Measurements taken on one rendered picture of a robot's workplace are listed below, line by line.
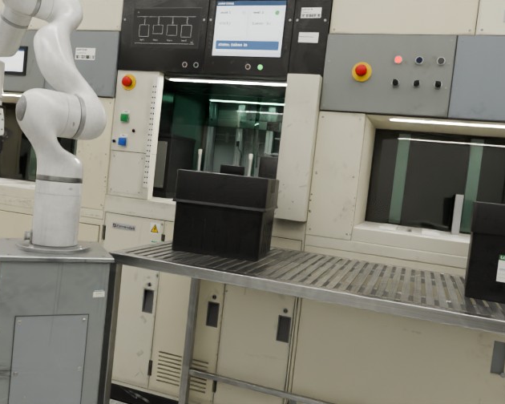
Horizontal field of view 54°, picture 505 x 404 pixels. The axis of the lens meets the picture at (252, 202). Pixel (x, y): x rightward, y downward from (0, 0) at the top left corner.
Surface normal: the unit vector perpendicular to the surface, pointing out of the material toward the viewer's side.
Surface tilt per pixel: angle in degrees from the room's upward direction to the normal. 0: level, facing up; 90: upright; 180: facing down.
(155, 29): 90
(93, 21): 90
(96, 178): 90
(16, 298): 90
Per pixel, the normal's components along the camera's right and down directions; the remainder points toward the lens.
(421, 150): -0.32, 0.01
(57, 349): 0.44, 0.10
